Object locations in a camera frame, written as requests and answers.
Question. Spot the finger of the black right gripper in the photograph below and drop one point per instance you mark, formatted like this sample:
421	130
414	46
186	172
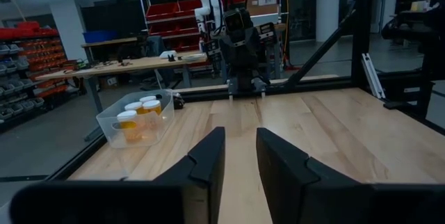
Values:
267	33
212	51

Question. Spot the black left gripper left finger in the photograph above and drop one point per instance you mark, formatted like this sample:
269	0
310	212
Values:
205	182

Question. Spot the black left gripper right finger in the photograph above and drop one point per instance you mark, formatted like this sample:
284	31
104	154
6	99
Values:
295	189

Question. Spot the amber pill bottle white cap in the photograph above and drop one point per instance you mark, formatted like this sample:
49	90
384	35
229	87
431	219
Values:
147	98

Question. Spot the amber bottle with red print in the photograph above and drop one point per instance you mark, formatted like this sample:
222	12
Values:
152	105

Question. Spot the amber bottle with oval pills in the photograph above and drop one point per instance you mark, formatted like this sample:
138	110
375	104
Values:
133	106

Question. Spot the amber bottle small yellow pills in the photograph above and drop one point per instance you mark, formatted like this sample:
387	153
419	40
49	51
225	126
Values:
127	115

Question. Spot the clear plastic bin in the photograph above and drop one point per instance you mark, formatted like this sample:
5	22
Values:
167	112

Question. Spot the blue storage bin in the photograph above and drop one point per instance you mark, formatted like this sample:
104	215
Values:
99	37

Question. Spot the brown cardboard box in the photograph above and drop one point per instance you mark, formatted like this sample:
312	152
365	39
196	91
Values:
262	8

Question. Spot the dark office chair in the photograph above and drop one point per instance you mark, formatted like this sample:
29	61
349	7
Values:
156	45

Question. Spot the small black device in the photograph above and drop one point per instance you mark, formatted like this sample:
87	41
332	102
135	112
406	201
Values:
178	101

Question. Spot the metal rack with red bins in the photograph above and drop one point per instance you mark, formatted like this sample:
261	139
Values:
167	12

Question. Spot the white building column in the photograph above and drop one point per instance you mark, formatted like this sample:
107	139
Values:
327	5

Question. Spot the long wooden workbench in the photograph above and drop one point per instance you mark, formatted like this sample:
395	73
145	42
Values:
139	64

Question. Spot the silver aluminium extrusion bar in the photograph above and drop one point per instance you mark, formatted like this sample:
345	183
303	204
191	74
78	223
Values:
373	76

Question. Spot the black equipment stand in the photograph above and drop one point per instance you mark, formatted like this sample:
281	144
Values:
427	60

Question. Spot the rack of red grey bins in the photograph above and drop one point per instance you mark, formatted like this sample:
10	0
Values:
41	53

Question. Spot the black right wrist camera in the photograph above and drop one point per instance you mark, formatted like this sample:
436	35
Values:
235	20

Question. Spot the black diagonal frame brace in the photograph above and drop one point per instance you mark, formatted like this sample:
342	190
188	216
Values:
323	46

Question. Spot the black table frame rail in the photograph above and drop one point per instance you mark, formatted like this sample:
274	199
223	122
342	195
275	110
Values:
76	158
313	84

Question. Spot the black frame post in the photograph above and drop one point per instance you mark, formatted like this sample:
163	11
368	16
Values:
361	25

